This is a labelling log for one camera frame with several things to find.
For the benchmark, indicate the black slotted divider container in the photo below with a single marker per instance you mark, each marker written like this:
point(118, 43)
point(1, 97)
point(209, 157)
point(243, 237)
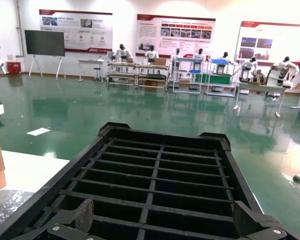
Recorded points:
point(185, 180)

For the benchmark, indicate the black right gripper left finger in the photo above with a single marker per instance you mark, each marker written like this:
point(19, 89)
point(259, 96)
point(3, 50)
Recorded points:
point(84, 215)

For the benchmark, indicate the silver antistatic bag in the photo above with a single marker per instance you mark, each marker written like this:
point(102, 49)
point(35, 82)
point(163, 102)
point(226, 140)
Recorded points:
point(7, 205)

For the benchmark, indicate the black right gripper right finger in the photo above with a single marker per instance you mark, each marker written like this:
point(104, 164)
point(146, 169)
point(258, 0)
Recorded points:
point(243, 220)

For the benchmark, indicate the small white desk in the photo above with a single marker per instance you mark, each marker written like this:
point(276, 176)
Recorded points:
point(90, 60)

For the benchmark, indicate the white humanoid robot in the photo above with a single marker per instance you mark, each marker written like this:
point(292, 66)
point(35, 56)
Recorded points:
point(200, 55)
point(152, 53)
point(250, 65)
point(225, 54)
point(176, 57)
point(124, 52)
point(287, 65)

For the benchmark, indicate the grey wall pipe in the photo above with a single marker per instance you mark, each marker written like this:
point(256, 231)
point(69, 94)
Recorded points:
point(19, 25)

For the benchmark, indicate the wall poster with dark photos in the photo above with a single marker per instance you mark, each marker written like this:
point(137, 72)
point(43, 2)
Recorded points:
point(285, 32)

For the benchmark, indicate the long white work table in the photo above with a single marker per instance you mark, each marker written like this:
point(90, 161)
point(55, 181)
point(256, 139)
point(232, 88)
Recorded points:
point(262, 86)

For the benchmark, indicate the white paper sheet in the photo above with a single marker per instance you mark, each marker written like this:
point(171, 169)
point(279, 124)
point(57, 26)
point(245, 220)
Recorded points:
point(38, 131)

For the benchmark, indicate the black display on stand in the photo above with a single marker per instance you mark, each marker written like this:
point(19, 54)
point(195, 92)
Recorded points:
point(43, 43)

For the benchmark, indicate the small grey floor object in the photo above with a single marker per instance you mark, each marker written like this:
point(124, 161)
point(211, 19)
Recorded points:
point(298, 178)

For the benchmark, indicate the wall poster with grey icons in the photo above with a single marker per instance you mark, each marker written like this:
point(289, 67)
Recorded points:
point(88, 26)

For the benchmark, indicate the small background cardboard box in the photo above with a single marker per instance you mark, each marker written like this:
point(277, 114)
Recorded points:
point(130, 60)

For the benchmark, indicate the wall poster with photo row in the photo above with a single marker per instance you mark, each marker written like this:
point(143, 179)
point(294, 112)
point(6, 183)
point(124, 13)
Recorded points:
point(148, 30)

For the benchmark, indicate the rack with blue tray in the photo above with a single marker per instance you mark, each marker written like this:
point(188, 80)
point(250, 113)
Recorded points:
point(219, 80)

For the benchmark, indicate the black stool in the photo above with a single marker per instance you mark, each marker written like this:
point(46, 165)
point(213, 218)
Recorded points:
point(97, 68)

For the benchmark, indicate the white tube shelf rack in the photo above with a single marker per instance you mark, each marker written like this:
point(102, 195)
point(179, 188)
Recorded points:
point(174, 75)

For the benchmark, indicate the large background cardboard box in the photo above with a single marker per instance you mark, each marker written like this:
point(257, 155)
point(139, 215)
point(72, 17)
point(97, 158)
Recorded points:
point(160, 61)

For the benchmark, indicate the red box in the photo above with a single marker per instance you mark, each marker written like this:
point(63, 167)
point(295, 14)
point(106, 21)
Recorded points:
point(13, 68)

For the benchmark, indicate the metal workbench with shelves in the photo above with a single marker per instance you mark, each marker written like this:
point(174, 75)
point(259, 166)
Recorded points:
point(120, 63)
point(152, 65)

